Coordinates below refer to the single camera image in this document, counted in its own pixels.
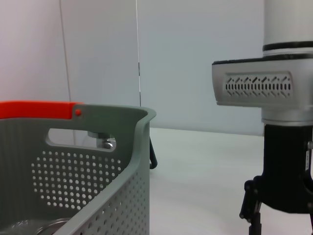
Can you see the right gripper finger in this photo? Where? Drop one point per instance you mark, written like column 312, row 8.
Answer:
column 250, row 200

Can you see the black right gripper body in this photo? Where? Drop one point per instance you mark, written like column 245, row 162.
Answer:
column 286, row 171

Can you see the glass teacup black sleeve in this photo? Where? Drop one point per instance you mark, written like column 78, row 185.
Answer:
column 44, row 227

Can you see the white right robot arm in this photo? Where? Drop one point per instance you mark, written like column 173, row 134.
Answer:
column 288, row 24

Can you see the grey perforated storage basket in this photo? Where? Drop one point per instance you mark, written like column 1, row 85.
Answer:
column 137, row 186

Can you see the black metal stand loop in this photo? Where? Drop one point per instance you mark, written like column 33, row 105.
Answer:
column 153, row 159

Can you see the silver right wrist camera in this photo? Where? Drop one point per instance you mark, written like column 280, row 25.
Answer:
column 256, row 85

